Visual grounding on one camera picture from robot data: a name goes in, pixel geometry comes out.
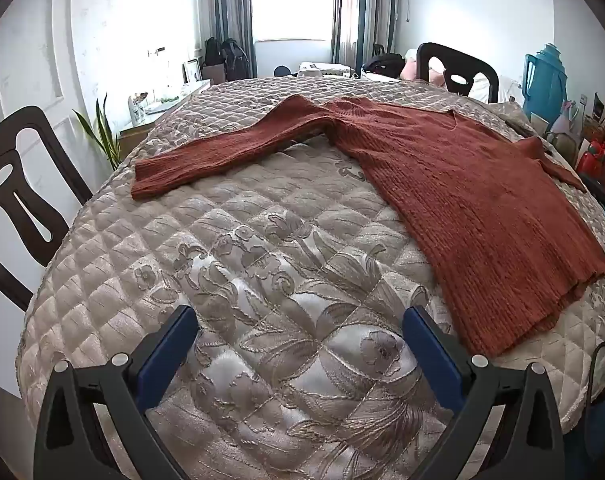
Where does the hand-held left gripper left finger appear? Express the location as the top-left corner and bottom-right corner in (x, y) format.
(32, 304), (200, 480)

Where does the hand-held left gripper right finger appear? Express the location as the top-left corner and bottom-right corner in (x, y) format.
(401, 305), (566, 480)

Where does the rust knitted sweater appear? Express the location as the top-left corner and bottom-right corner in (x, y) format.
(131, 94), (605, 358)

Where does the quilted beige table cover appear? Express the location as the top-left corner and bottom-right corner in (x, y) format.
(15, 76), (605, 480)

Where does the dark wooden chair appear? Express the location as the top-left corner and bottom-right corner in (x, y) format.
(417, 42), (499, 104)
(0, 105), (94, 312)

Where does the wooden sideboard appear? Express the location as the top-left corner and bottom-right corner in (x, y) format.
(118, 79), (212, 158)

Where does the green potted plant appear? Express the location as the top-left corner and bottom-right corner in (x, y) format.
(73, 94), (122, 171)

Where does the red bottle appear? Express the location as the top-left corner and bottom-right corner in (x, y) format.
(577, 141), (605, 176)

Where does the pink pillow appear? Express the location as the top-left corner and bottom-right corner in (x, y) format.
(400, 57), (446, 86)

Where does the blue thermos jug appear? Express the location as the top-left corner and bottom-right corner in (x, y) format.
(523, 43), (568, 133)

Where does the black bag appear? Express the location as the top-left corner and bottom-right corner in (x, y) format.
(363, 52), (406, 78)

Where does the black backpack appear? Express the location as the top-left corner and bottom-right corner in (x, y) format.
(204, 36), (226, 67)
(220, 38), (252, 82)

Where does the striped curtain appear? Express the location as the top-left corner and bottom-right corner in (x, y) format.
(201, 0), (256, 79)
(331, 0), (399, 67)

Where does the bright window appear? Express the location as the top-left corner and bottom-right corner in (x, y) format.
(250, 0), (333, 42)

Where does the black cable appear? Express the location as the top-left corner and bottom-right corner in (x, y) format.
(585, 341), (605, 411)

